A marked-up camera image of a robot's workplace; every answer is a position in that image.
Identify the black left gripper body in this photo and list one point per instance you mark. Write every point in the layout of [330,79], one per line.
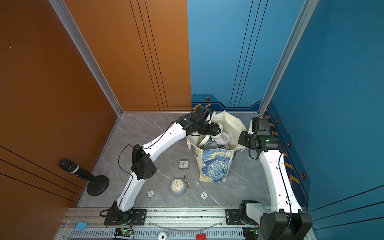
[208,129]

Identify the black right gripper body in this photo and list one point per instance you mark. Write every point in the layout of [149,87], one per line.
[247,139]

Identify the cream canvas bag blue print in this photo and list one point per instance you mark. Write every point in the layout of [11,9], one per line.
[214,164]

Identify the small black square clock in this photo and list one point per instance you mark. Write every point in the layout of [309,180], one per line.
[183,164]

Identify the blue beige-face alarm clock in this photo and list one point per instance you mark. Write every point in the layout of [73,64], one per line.
[179,186]

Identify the brown rectangular mirror clock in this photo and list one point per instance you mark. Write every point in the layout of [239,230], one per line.
[204,141]

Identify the pink round alarm clock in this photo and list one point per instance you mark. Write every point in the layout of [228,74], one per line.
[223,140]

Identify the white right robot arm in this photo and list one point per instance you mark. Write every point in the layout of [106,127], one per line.
[285,219]

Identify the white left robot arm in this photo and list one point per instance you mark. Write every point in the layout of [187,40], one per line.
[197,123]

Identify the right white round marker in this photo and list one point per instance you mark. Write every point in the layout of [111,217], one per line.
[204,195]

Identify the white round marker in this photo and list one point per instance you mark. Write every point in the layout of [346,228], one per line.
[204,195]
[150,193]

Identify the left white round marker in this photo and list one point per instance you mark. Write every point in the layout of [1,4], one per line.
[150,193]

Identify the red block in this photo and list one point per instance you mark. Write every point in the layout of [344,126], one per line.
[201,237]

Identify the white number ten tag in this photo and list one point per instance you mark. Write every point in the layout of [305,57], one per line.
[163,236]

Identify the black microphone on stand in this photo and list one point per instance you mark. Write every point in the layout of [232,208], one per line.
[96,184]

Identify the green circuit board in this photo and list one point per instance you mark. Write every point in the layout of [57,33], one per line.
[123,234]

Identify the blue sticky pad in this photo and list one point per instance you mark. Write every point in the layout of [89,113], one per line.
[81,226]

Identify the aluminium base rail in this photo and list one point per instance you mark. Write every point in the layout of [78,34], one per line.
[218,223]

